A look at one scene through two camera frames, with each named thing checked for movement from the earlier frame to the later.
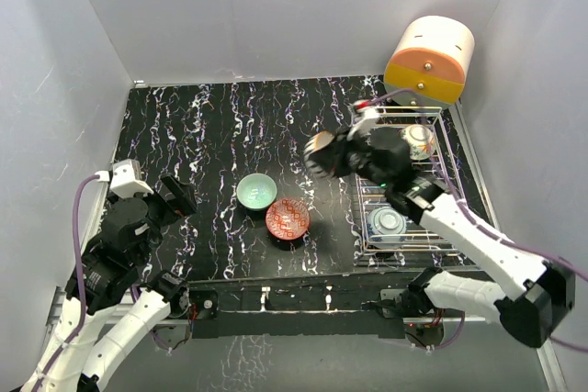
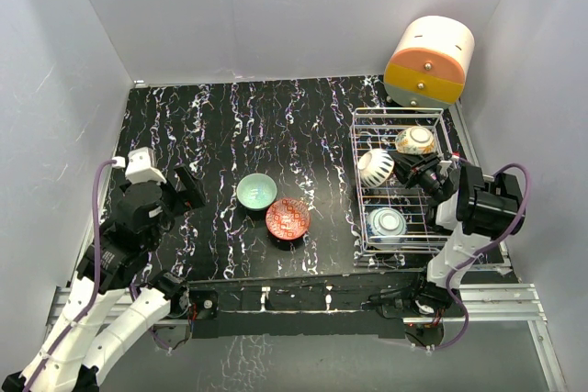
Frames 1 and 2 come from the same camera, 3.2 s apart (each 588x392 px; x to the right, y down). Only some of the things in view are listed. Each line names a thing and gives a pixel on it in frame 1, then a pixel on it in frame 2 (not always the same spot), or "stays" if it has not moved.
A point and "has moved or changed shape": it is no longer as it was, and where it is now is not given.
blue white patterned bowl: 386,227 stays
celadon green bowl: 256,191 stays
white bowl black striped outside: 316,142 has moved or changed shape
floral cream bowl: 421,140 stays
